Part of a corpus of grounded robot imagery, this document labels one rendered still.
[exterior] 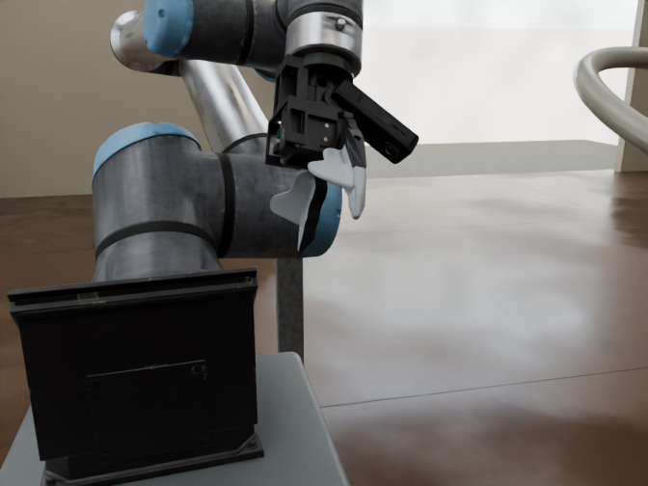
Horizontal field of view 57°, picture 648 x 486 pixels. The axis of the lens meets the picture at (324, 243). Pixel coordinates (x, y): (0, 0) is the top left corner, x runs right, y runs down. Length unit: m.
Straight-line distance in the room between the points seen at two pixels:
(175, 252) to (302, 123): 0.21
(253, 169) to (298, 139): 0.21
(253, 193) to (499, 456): 1.67
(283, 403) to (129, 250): 0.31
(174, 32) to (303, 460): 0.54
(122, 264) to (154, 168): 0.15
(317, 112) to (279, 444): 0.41
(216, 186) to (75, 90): 5.92
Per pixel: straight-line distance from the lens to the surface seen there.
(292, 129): 0.64
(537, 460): 2.30
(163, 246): 0.71
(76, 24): 6.68
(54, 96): 6.73
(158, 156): 0.80
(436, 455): 2.24
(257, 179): 0.81
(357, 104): 0.68
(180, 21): 0.79
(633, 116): 0.70
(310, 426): 0.81
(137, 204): 0.75
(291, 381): 0.91
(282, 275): 1.82
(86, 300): 0.65
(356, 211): 0.58
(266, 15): 0.82
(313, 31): 0.69
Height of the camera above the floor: 1.30
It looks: 17 degrees down
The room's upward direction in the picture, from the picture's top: straight up
